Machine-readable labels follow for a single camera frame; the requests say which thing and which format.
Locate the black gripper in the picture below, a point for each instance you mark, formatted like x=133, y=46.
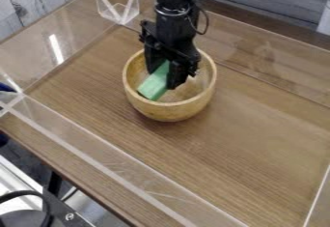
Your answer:
x=169, y=42

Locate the green rectangular block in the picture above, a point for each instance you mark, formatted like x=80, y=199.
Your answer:
x=153, y=87

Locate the light wooden bowl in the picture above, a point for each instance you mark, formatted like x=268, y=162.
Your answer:
x=180, y=104

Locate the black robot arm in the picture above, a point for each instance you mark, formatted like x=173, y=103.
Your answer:
x=204, y=17

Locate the white object at right edge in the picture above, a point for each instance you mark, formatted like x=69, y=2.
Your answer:
x=324, y=24

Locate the blue object behind acrylic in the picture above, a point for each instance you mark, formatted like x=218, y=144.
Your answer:
x=6, y=88

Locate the black table leg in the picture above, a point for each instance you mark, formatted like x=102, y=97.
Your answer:
x=55, y=184

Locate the clear acrylic enclosure wall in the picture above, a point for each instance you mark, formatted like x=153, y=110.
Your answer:
x=245, y=165

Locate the black metal bracket with screw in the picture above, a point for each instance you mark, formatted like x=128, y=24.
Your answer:
x=64, y=216

